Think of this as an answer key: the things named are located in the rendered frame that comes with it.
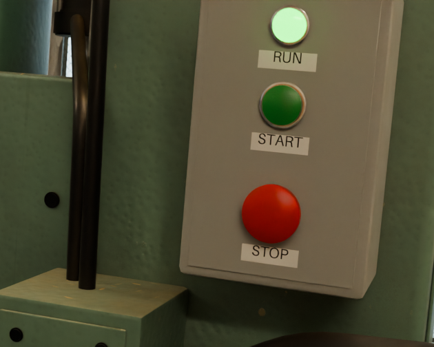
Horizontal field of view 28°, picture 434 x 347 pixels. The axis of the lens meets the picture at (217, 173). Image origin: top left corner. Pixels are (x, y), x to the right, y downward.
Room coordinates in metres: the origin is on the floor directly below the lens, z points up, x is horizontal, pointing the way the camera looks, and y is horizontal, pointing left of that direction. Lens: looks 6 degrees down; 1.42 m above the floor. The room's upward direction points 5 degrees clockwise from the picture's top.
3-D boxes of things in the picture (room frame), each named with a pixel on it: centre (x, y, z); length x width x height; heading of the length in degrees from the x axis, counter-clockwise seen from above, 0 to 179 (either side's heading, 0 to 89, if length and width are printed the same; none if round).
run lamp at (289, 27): (0.44, -0.03, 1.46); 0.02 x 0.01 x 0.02; 74
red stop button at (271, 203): (0.43, -0.03, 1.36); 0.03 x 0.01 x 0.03; 74
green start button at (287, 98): (0.44, -0.03, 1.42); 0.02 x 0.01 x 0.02; 74
